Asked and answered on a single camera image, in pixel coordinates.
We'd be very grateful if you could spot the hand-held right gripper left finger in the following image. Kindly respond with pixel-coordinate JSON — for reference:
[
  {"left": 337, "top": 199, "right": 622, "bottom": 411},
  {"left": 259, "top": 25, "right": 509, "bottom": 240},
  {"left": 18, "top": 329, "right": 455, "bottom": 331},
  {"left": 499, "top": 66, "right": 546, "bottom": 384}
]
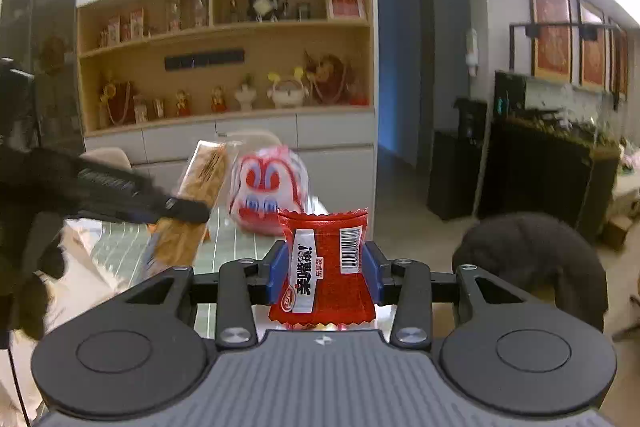
[{"left": 107, "top": 241, "right": 290, "bottom": 351}]

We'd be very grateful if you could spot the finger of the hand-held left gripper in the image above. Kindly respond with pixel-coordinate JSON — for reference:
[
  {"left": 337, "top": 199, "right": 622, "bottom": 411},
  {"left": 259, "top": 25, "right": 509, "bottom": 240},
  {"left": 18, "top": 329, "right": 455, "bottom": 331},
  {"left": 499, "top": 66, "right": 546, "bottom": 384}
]
[{"left": 144, "top": 196, "right": 212, "bottom": 226}]

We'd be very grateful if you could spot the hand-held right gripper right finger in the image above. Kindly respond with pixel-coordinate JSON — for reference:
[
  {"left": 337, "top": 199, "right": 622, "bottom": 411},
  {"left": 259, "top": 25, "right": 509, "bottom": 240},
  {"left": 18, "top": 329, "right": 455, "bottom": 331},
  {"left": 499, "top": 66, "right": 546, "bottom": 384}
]
[{"left": 363, "top": 241, "right": 534, "bottom": 351}]

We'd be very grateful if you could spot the long cracker packet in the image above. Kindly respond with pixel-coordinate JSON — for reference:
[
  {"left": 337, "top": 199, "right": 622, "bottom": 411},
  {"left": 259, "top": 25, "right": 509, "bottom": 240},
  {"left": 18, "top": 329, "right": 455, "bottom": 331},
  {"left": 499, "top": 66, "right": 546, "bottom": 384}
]
[{"left": 142, "top": 139, "right": 232, "bottom": 280}]

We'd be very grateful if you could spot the red snack packet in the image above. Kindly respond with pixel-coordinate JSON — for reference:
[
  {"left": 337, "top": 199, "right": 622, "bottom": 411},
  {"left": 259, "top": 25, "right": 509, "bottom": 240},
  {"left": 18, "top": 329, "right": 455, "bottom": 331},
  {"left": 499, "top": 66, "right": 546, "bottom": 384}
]
[{"left": 268, "top": 207, "right": 377, "bottom": 329}]

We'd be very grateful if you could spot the person's left hand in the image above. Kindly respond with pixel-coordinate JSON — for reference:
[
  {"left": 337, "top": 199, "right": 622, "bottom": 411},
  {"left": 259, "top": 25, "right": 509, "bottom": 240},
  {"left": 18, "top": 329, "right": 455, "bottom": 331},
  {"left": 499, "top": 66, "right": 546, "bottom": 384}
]
[{"left": 0, "top": 214, "right": 69, "bottom": 342}]

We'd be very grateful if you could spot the beige chair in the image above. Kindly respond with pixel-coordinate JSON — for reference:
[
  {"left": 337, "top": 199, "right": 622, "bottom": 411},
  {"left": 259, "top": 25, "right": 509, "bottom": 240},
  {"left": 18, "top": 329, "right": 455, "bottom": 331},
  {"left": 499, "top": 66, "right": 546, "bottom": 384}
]
[{"left": 79, "top": 147, "right": 135, "bottom": 175}]

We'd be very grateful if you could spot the green checked tablecloth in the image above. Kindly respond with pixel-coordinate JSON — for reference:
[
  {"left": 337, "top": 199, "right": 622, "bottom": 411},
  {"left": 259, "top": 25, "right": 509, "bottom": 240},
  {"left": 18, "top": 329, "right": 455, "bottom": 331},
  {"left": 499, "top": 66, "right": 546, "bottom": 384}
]
[{"left": 94, "top": 199, "right": 331, "bottom": 338}]

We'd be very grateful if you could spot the red and white bag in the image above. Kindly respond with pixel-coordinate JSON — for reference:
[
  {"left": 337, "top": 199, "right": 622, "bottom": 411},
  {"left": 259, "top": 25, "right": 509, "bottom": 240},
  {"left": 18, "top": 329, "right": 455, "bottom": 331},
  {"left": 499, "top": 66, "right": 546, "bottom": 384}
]
[{"left": 226, "top": 144, "right": 312, "bottom": 237}]

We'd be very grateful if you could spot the red and gold ornament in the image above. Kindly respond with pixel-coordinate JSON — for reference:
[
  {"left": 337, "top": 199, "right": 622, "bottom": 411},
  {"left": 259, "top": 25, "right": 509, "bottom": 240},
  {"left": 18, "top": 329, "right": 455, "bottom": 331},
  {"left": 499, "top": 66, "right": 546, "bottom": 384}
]
[{"left": 98, "top": 73, "right": 135, "bottom": 126}]

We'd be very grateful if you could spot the white figurine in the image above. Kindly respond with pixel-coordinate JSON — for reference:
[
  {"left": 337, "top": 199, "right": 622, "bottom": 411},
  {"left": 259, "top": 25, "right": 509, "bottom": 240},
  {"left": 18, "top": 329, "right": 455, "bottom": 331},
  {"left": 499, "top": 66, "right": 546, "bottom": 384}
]
[{"left": 234, "top": 74, "right": 258, "bottom": 111}]

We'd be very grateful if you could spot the white pot with yellow ears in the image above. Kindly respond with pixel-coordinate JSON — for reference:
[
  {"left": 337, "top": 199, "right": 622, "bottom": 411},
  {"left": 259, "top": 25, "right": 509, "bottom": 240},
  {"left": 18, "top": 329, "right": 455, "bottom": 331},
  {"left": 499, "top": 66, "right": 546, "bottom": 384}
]
[{"left": 265, "top": 67, "right": 308, "bottom": 110}]

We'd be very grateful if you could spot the dark cloth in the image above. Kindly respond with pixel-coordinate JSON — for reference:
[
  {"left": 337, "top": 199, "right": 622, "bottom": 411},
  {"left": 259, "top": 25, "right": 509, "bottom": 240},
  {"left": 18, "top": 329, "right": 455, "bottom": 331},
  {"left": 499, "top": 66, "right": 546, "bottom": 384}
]
[{"left": 451, "top": 212, "right": 610, "bottom": 334}]

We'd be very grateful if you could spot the dark glass cabinet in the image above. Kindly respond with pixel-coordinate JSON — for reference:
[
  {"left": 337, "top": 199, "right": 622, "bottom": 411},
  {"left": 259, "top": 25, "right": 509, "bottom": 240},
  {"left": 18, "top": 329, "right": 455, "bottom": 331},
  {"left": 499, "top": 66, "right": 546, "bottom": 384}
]
[{"left": 0, "top": 0, "right": 89, "bottom": 154}]

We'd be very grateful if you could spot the lion dance head ornament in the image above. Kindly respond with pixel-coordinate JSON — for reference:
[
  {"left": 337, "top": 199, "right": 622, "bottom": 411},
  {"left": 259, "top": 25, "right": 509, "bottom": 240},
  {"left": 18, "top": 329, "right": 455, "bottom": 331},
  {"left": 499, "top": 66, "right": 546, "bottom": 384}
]
[{"left": 304, "top": 51, "right": 352, "bottom": 106}]

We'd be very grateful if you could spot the black cabinet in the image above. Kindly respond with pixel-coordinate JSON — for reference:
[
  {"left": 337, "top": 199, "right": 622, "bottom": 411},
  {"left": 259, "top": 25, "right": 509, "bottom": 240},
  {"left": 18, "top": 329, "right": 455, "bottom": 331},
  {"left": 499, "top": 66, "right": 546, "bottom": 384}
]
[{"left": 477, "top": 116, "right": 621, "bottom": 245}]

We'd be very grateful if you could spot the black and white plush figure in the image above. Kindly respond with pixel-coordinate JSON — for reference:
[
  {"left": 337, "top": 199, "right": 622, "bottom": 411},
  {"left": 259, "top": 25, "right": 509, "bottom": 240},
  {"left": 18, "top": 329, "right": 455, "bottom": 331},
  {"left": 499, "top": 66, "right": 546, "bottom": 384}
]
[{"left": 239, "top": 0, "right": 292, "bottom": 24}]

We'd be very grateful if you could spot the cardboard box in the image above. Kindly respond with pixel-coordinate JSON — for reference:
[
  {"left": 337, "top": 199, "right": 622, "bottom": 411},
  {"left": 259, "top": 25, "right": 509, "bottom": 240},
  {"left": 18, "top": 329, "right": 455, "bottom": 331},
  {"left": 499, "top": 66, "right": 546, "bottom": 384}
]
[{"left": 601, "top": 214, "right": 635, "bottom": 250}]

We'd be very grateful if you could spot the fish tank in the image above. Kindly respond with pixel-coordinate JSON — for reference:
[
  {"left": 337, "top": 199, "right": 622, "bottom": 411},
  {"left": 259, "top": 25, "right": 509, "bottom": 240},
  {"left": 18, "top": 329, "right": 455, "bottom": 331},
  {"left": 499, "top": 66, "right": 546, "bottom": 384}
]
[{"left": 494, "top": 21, "right": 623, "bottom": 145}]

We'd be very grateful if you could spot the large framed red picture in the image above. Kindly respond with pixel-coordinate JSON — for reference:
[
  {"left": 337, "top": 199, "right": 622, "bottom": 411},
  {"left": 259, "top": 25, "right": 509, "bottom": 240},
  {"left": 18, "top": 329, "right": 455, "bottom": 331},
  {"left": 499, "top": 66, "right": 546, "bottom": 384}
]
[{"left": 526, "top": 0, "right": 572, "bottom": 84}]

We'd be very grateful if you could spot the medium framed red picture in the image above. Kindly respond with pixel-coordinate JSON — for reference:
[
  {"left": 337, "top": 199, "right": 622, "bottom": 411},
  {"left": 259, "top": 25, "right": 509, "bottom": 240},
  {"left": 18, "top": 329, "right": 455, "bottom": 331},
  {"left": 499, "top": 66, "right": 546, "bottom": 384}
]
[{"left": 576, "top": 0, "right": 607, "bottom": 91}]

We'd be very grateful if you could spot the narrow framed red picture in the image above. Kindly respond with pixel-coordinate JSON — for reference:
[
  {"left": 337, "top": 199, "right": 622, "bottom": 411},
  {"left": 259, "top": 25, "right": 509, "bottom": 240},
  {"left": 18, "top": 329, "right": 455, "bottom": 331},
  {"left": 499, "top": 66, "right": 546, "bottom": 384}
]
[{"left": 609, "top": 18, "right": 630, "bottom": 102}]

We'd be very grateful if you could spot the black switch strip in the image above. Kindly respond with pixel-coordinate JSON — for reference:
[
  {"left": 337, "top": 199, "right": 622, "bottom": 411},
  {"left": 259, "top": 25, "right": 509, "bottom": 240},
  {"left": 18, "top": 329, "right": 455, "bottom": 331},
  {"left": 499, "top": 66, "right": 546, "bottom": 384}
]
[{"left": 164, "top": 49, "right": 246, "bottom": 71}]

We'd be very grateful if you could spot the wooden wall shelf cabinet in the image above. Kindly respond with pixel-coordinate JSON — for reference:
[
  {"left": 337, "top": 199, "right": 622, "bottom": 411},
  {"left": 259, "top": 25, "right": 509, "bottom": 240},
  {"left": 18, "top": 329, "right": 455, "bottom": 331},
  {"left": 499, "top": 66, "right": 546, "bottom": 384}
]
[{"left": 76, "top": 0, "right": 377, "bottom": 180}]

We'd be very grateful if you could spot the black cable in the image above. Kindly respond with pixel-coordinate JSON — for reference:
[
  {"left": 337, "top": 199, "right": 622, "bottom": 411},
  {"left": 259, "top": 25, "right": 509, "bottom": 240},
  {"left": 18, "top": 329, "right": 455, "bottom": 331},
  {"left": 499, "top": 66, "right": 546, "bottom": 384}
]
[{"left": 6, "top": 329, "right": 30, "bottom": 427}]

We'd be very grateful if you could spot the white wall device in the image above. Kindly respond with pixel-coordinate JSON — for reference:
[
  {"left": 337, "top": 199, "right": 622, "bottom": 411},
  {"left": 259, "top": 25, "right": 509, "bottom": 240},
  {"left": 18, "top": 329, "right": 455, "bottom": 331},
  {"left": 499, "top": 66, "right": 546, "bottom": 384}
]
[{"left": 464, "top": 28, "right": 480, "bottom": 76}]

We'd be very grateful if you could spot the red picture in white frame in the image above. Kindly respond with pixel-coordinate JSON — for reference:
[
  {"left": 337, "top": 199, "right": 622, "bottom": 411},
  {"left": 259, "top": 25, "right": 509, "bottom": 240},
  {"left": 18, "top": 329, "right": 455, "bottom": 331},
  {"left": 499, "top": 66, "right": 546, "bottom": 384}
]
[{"left": 324, "top": 0, "right": 367, "bottom": 21}]

